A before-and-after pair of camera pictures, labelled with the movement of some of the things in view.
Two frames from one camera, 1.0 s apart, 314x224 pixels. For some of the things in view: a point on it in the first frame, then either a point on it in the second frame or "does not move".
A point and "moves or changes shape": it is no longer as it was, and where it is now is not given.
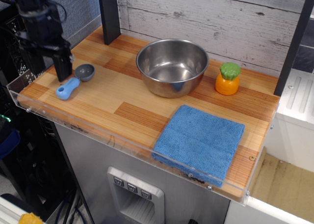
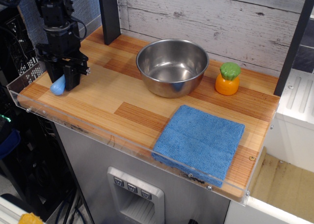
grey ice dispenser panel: (135, 202) does not move
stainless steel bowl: (171, 68) does not move
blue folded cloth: (200, 143) does not move
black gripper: (43, 35) to (63, 47)
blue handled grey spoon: (84, 72) moves or changes shape
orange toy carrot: (227, 83) does not move
